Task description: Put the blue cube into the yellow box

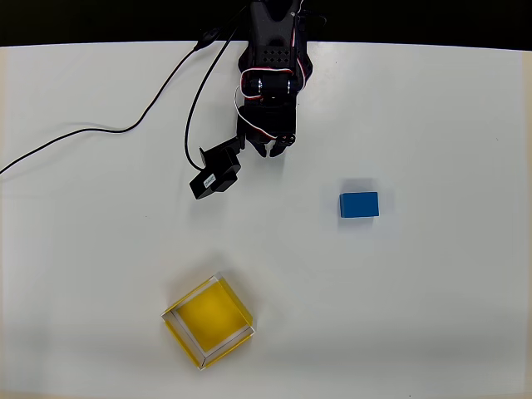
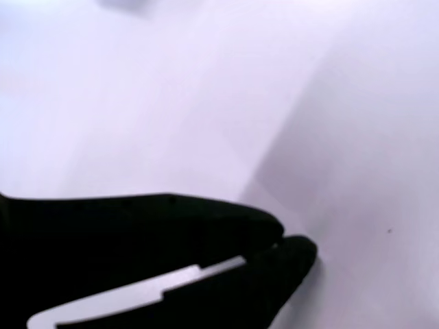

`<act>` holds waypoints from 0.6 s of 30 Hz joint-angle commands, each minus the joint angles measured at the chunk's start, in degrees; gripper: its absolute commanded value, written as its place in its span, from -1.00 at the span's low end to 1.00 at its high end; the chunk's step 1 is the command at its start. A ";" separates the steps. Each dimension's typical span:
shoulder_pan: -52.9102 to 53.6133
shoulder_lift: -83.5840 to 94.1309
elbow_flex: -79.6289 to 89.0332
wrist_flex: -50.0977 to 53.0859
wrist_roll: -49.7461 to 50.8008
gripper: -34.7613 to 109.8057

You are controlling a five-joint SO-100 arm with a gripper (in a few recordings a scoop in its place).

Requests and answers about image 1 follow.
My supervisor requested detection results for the blue rectangular block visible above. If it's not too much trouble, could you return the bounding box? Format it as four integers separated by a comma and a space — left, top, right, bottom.
338, 190, 381, 219

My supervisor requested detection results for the yellow paper box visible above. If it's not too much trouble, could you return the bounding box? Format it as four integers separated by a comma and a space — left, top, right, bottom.
160, 271, 255, 371

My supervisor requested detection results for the black gripper-mounted camera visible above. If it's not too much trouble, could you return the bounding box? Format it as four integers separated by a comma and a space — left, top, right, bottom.
189, 138, 245, 201

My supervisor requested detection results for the black camera cable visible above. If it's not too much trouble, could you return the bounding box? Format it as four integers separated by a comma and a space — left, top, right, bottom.
183, 7, 250, 170

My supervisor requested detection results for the black cable with inline switch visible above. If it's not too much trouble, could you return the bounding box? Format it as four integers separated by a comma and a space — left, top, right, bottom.
0, 3, 250, 176

